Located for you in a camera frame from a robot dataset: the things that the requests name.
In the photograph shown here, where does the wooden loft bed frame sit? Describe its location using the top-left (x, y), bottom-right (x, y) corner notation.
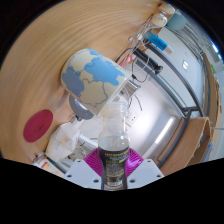
top-left (199, 49), bottom-right (224, 134)

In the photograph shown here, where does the bed with teal bedding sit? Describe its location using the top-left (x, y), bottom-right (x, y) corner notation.
top-left (165, 11), bottom-right (189, 32)

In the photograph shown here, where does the metal cup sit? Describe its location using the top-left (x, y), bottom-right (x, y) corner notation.
top-left (121, 79), bottom-right (141, 101)

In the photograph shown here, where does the blue tube with white cap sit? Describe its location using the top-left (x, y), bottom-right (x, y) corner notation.
top-left (144, 31), bottom-right (174, 54)

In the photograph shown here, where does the cream mug with blue patches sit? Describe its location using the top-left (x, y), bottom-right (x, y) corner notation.
top-left (59, 48), bottom-right (133, 121)

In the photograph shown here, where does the flat round red coaster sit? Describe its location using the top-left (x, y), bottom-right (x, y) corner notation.
top-left (22, 109), bottom-right (54, 144)

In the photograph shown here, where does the white plastic bag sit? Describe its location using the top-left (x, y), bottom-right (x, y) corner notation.
top-left (44, 121), bottom-right (83, 163)

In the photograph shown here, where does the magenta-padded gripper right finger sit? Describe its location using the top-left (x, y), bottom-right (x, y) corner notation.
top-left (124, 148), bottom-right (165, 189)

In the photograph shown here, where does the cream round object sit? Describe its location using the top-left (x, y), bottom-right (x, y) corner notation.
top-left (150, 12), bottom-right (169, 29)
top-left (158, 2), bottom-right (177, 15)

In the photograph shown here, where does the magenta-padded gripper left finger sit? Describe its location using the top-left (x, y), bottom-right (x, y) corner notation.
top-left (63, 148), bottom-right (103, 190)

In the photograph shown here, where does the white desk lamp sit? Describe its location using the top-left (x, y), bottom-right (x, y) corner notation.
top-left (153, 114), bottom-right (178, 146)

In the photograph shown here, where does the black electric shaver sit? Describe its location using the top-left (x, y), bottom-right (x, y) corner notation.
top-left (136, 49), bottom-right (164, 75)

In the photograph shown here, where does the clear plastic drink bottle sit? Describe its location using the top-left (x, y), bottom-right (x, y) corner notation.
top-left (97, 101), bottom-right (131, 191)

